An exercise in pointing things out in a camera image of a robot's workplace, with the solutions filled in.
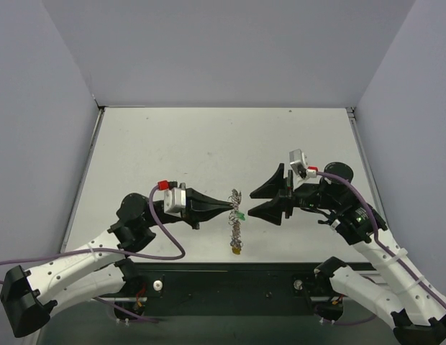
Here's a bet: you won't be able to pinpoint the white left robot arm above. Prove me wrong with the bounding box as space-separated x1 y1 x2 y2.
0 180 232 338

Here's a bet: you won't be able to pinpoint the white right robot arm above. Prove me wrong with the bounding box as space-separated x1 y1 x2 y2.
248 162 446 344

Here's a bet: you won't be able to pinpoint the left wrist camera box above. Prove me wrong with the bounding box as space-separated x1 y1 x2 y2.
163 188 186 217

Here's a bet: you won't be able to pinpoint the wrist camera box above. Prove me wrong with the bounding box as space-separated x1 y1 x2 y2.
289 149 309 180
163 188 186 217

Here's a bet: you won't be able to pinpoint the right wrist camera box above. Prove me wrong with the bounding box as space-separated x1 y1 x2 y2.
289 149 309 180

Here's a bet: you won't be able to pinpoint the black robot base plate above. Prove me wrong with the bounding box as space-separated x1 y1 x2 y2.
96 262 382 326

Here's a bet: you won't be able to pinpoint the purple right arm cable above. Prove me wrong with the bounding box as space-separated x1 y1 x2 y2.
316 170 446 326

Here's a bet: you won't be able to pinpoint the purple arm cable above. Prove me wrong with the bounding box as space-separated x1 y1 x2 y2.
316 170 446 326
0 185 186 323

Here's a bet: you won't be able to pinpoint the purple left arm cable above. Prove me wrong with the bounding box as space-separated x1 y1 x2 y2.
0 185 186 323

